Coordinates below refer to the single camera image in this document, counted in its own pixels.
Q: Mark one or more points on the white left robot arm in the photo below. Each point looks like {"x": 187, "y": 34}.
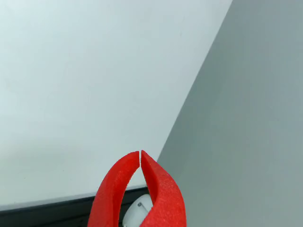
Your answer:
{"x": 136, "y": 212}

